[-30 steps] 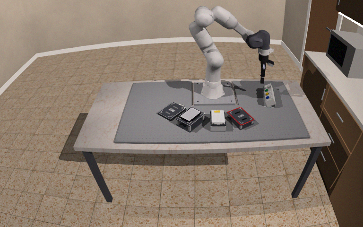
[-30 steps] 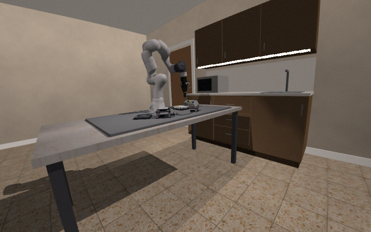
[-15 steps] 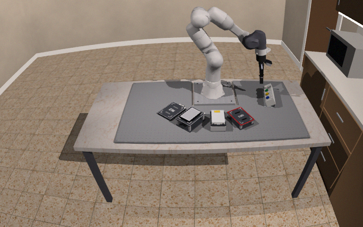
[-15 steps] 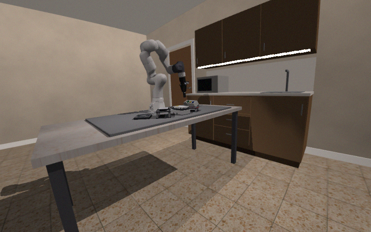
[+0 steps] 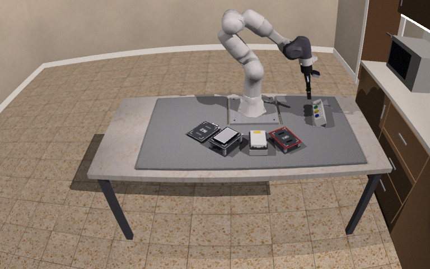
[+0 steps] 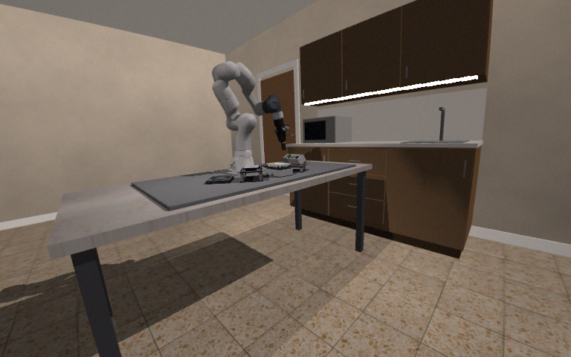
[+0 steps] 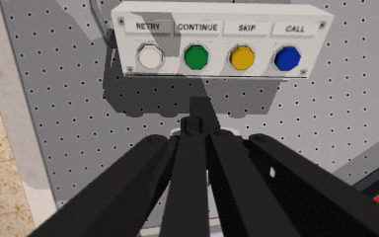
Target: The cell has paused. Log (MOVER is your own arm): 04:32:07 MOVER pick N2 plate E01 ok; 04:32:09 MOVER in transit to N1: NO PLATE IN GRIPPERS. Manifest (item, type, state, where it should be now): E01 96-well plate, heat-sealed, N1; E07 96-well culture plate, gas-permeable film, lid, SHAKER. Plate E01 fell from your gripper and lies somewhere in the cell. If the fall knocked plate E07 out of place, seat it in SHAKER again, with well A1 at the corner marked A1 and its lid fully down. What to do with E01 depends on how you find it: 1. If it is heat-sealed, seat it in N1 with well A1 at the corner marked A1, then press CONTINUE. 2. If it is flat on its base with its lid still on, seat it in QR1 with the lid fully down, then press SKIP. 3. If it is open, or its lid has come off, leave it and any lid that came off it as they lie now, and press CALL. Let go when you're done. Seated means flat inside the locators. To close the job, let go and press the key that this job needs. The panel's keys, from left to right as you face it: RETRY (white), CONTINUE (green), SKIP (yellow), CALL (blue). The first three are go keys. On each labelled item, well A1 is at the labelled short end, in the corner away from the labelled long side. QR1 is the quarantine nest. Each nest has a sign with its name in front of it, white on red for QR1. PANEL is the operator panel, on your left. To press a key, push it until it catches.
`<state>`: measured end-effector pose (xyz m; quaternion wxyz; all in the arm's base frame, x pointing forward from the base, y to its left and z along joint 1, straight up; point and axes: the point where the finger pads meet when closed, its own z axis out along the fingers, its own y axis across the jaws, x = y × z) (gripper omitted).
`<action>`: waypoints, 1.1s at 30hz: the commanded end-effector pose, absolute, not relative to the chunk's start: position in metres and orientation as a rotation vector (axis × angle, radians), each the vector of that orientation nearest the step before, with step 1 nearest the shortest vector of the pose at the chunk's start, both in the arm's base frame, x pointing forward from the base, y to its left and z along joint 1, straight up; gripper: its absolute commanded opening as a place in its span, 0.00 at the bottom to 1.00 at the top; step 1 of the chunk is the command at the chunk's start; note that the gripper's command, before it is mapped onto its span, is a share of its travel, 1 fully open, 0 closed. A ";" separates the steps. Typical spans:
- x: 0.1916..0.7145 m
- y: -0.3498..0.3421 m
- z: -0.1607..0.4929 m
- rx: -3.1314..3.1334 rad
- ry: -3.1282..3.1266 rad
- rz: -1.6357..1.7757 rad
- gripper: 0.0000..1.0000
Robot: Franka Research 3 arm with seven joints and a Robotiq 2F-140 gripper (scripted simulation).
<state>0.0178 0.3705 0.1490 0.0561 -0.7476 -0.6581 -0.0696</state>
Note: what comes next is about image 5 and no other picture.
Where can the grey operator button panel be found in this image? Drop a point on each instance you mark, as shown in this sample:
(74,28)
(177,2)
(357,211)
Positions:
(318,118)

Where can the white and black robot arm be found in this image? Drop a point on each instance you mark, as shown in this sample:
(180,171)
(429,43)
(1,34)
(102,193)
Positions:
(252,105)

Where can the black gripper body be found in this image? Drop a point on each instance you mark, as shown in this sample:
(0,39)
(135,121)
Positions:
(306,70)

